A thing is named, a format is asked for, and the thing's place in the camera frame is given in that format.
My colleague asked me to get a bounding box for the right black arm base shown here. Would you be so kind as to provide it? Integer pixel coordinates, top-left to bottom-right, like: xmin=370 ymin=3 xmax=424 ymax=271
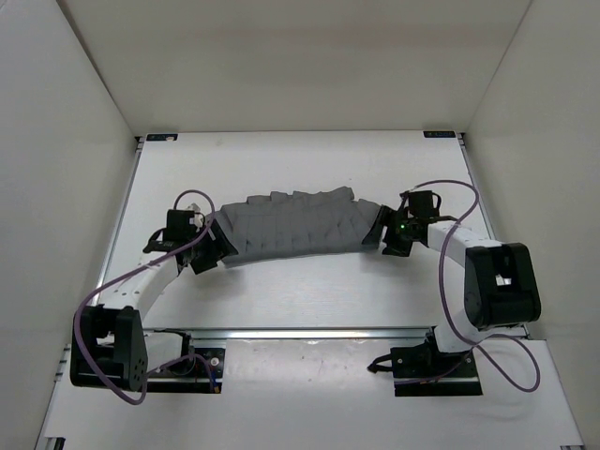
xmin=367 ymin=332 xmax=483 ymax=398

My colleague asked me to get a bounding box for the grey pleated skirt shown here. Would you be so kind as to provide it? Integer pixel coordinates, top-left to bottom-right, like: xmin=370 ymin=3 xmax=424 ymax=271
xmin=216 ymin=187 xmax=381 ymax=265

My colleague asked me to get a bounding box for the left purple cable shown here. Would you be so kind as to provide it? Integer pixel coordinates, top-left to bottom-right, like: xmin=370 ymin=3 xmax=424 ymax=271
xmin=73 ymin=188 xmax=221 ymax=405

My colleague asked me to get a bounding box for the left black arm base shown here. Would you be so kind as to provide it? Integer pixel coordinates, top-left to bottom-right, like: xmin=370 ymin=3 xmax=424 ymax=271
xmin=144 ymin=329 xmax=226 ymax=395

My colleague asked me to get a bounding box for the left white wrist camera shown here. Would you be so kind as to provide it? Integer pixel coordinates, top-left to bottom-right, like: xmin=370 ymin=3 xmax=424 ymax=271
xmin=186 ymin=202 xmax=206 ymax=228

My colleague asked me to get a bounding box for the right corner label sticker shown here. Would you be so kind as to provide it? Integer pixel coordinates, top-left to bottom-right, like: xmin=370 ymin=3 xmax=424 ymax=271
xmin=423 ymin=130 xmax=456 ymax=139

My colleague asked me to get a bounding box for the left corner label sticker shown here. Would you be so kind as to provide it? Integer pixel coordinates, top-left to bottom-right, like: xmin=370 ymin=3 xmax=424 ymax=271
xmin=145 ymin=133 xmax=178 ymax=142

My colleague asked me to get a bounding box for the purple cable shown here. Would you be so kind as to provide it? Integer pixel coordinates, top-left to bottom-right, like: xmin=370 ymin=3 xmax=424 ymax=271
xmin=73 ymin=188 xmax=221 ymax=405
xmin=407 ymin=179 xmax=540 ymax=393

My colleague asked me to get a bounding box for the aluminium table front rail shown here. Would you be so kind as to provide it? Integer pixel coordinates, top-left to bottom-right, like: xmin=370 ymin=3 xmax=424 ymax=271
xmin=187 ymin=327 xmax=428 ymax=340

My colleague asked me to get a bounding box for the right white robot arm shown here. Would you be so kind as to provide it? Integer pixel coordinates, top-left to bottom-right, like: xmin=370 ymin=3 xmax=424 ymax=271
xmin=363 ymin=190 xmax=541 ymax=376

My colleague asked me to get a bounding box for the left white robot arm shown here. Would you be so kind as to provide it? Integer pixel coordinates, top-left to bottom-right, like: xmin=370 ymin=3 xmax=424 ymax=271
xmin=69 ymin=205 xmax=237 ymax=396

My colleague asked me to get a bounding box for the corner label sticker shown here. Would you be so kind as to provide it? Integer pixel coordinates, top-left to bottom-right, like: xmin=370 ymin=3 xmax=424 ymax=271
xmin=145 ymin=133 xmax=178 ymax=142
xmin=423 ymin=130 xmax=456 ymax=139

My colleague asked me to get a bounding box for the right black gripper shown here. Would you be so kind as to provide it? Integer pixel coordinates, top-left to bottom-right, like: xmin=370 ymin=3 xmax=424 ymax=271
xmin=363 ymin=206 xmax=416 ymax=257

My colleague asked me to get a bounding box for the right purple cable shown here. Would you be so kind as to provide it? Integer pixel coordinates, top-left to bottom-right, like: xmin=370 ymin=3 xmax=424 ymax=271
xmin=407 ymin=179 xmax=540 ymax=393

